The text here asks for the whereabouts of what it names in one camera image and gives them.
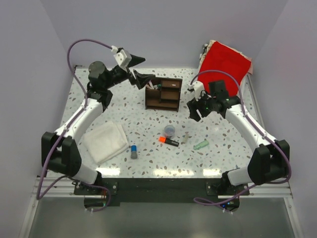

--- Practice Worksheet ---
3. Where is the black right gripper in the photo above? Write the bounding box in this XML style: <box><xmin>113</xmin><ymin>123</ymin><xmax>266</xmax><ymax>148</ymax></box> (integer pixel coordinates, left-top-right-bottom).
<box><xmin>187</xmin><ymin>90</ymin><xmax>216</xmax><ymax>122</ymax></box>

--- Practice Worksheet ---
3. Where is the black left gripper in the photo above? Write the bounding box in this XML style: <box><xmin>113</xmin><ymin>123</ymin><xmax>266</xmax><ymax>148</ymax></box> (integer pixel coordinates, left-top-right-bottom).
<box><xmin>105</xmin><ymin>55</ymin><xmax>155</xmax><ymax>90</ymax></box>

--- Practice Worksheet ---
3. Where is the pink capped white marker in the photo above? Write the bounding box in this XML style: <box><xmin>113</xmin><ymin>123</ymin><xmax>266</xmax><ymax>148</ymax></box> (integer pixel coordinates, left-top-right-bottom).
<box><xmin>149</xmin><ymin>81</ymin><xmax>154</xmax><ymax>89</ymax></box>

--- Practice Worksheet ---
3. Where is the green translucent cap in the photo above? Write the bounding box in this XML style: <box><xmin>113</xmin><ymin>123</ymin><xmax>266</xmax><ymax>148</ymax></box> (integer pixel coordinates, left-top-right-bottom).
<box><xmin>193</xmin><ymin>139</ymin><xmax>209</xmax><ymax>150</ymax></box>

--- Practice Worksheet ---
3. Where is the clear jar of paperclips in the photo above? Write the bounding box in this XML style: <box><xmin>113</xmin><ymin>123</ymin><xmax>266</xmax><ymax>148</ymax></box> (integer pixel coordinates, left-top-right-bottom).
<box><xmin>163</xmin><ymin>125</ymin><xmax>176</xmax><ymax>139</ymax></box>

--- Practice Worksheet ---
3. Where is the brown wooden desk organizer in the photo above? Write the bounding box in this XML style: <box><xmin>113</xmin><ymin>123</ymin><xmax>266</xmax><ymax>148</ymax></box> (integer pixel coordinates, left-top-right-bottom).
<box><xmin>145</xmin><ymin>77</ymin><xmax>182</xmax><ymax>112</ymax></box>

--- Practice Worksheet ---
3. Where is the orange capped black highlighter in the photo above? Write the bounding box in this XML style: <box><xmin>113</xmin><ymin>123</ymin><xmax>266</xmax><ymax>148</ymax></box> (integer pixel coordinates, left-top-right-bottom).
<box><xmin>159</xmin><ymin>136</ymin><xmax>179</xmax><ymax>147</ymax></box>

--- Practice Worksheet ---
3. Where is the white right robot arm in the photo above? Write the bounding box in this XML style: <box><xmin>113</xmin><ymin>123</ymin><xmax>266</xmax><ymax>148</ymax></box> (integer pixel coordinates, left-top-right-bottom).
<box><xmin>187</xmin><ymin>80</ymin><xmax>291</xmax><ymax>195</ymax></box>

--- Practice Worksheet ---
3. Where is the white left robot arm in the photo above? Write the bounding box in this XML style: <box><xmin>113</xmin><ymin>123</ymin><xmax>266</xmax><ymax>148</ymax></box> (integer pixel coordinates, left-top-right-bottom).
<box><xmin>41</xmin><ymin>50</ymin><xmax>155</xmax><ymax>194</ymax></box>

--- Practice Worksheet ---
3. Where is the beige small tube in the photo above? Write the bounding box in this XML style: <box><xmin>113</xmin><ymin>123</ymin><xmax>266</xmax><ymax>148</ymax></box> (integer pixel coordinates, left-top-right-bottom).
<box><xmin>182</xmin><ymin>132</ymin><xmax>189</xmax><ymax>144</ymax></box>

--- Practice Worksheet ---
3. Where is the white plastic basket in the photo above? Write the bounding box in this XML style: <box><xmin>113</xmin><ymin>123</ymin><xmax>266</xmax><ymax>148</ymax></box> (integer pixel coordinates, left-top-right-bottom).
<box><xmin>240</xmin><ymin>73</ymin><xmax>249</xmax><ymax>104</ymax></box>

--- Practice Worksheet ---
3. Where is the blue grey stamp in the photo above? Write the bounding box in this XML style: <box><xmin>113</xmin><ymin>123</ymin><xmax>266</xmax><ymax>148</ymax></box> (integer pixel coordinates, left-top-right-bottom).
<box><xmin>130</xmin><ymin>145</ymin><xmax>138</xmax><ymax>159</ymax></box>

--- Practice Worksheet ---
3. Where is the white folded towel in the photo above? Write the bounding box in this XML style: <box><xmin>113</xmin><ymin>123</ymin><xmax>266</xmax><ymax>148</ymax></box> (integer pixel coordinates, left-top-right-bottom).
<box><xmin>83</xmin><ymin>121</ymin><xmax>129</xmax><ymax>165</ymax></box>

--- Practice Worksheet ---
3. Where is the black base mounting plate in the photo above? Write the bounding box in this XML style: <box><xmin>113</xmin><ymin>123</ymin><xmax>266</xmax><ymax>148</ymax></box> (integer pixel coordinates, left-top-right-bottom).
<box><xmin>72</xmin><ymin>178</ymin><xmax>250</xmax><ymax>212</ymax></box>

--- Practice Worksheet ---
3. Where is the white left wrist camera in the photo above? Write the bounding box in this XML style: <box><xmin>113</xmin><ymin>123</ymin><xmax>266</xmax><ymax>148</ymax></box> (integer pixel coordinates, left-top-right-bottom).
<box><xmin>111</xmin><ymin>46</ymin><xmax>132</xmax><ymax>68</ymax></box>

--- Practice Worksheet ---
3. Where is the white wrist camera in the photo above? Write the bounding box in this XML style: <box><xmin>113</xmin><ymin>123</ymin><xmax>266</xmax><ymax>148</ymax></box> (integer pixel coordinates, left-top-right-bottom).
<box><xmin>188</xmin><ymin>81</ymin><xmax>205</xmax><ymax>101</ymax></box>
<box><xmin>111</xmin><ymin>46</ymin><xmax>132</xmax><ymax>68</ymax></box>

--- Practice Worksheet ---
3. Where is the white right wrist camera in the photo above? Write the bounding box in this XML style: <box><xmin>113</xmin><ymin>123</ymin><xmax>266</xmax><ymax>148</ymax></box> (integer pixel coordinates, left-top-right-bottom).
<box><xmin>188</xmin><ymin>81</ymin><xmax>205</xmax><ymax>101</ymax></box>

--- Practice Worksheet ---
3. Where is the aluminium frame rail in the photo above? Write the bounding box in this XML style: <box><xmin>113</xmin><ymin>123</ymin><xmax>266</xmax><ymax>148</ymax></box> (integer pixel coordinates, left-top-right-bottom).
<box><xmin>246</xmin><ymin>73</ymin><xmax>293</xmax><ymax>198</ymax></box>

